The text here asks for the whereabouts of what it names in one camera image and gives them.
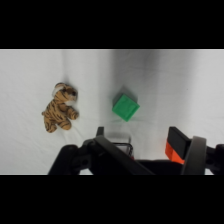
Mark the green plastic block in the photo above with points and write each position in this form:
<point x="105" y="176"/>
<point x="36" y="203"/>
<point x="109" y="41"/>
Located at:
<point x="125" y="107"/>

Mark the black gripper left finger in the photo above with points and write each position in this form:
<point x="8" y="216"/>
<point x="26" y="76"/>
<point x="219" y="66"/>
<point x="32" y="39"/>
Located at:
<point x="120" y="156"/>

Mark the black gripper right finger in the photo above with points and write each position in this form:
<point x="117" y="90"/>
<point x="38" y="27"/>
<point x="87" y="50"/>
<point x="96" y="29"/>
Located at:
<point x="195" y="156"/>

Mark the striped tiger plush toy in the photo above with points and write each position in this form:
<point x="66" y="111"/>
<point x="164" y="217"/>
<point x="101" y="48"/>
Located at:
<point x="59" y="110"/>

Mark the orange block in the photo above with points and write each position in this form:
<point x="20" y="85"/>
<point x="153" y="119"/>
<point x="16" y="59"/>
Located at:
<point x="172" y="154"/>

